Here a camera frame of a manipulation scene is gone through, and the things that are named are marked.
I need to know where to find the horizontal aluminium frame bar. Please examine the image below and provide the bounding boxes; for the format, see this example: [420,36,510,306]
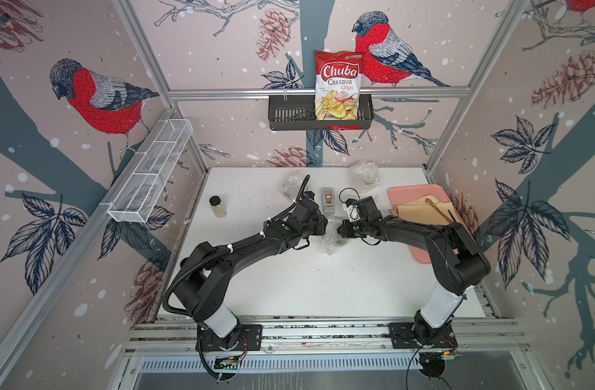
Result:
[167,86,471,102]

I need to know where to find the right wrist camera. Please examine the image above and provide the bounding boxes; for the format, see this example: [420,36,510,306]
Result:
[345,197,382,223]

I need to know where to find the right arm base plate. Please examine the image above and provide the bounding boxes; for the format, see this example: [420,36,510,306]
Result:
[387,322,458,349]

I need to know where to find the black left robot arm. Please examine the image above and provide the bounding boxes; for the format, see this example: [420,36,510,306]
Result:
[161,211,328,349]

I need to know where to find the gold spoon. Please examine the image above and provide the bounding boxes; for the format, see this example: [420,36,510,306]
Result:
[425,198,455,224]

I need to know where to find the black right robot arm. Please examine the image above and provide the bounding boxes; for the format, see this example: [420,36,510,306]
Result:
[337,216,491,345]

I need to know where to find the glass jar black lid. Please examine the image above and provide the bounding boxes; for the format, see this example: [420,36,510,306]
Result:
[209,195,227,219]

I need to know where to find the pink plastic tray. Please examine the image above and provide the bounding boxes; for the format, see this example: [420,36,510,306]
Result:
[387,184,469,265]

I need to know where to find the red cassava chips bag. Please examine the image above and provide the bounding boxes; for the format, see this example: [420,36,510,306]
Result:
[315,50,364,123]

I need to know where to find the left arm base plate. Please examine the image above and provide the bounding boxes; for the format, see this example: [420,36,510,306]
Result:
[195,323,263,353]

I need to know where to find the bubble wrap sheet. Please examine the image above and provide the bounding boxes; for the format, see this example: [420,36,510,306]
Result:
[350,161,380,193]
[280,173,304,199]
[321,217,348,256]

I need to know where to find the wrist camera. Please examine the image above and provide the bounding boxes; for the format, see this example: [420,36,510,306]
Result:
[292,198,320,221]
[345,197,382,223]

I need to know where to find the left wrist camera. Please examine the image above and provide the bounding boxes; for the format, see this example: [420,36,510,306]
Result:
[292,198,320,221]

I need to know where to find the black wire wall basket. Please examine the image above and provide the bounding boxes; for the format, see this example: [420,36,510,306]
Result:
[267,93,376,132]

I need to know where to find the white mesh wall shelf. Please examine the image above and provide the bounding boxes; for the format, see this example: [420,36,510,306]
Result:
[107,119,193,224]

